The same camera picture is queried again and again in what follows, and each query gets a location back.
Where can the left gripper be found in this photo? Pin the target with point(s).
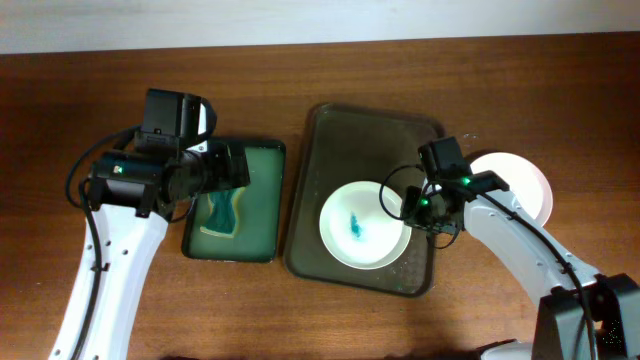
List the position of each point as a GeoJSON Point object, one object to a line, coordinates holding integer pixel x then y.
{"type": "Point", "coordinates": [227, 176]}

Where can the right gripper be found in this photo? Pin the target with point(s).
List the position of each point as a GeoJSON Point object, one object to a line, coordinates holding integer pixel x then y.
{"type": "Point", "coordinates": [412, 196]}

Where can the white plate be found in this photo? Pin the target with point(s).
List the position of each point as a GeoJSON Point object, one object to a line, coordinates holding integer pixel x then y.
{"type": "Point", "coordinates": [526, 181]}
{"type": "Point", "coordinates": [358, 228]}

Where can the green and yellow sponge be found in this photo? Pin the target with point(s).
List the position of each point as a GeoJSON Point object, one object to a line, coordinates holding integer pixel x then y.
{"type": "Point", "coordinates": [223, 218]}

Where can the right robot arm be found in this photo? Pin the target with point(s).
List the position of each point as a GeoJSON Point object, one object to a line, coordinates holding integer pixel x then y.
{"type": "Point", "coordinates": [582, 313]}

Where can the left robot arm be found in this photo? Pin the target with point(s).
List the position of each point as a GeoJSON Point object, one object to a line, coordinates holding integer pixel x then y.
{"type": "Point", "coordinates": [128, 199]}

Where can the large brown serving tray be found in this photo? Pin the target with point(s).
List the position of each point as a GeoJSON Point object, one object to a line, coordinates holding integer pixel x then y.
{"type": "Point", "coordinates": [345, 144]}

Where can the small green water tray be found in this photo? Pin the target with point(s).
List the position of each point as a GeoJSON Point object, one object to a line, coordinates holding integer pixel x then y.
{"type": "Point", "coordinates": [259, 212]}

